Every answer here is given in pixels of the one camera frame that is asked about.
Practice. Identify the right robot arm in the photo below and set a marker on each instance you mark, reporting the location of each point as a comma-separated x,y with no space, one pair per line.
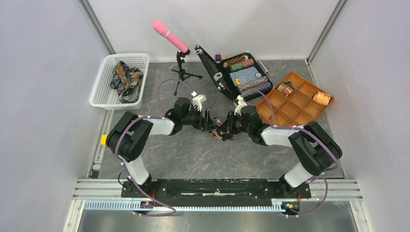
317,152

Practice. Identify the black tripod stand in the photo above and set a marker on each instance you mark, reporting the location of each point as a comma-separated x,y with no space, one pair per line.
183,75

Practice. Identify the black poker chip case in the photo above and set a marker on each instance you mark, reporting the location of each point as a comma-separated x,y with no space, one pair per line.
240,75

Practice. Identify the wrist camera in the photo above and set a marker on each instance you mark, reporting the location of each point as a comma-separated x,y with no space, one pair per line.
198,100
240,103

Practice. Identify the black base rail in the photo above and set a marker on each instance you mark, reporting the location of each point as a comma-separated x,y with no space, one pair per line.
196,193

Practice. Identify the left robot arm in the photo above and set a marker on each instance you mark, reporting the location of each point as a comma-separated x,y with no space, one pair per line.
129,136

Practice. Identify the white plastic basket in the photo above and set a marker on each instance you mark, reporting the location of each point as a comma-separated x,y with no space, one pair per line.
103,96

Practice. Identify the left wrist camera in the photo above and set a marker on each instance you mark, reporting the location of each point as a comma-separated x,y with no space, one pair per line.
198,100

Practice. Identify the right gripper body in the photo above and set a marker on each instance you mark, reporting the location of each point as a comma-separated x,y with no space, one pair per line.
238,125

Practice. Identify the yellow block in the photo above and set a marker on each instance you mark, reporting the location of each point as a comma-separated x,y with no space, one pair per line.
103,139

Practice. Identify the dark blue patterned tie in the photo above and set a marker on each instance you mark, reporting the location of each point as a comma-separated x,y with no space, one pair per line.
127,82

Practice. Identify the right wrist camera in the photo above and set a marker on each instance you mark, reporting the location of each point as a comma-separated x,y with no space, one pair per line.
240,103

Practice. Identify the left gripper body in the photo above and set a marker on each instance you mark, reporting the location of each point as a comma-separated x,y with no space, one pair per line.
194,118

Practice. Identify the pink microphone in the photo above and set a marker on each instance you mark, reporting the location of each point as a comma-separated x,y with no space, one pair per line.
162,30

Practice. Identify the rolled dark patterned tie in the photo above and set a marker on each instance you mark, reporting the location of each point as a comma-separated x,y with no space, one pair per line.
286,88

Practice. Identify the rolled tan patterned tie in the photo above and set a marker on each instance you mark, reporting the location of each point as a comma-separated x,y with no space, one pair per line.
322,98

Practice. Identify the black floral tie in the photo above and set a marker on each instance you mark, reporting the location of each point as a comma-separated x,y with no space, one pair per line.
218,134

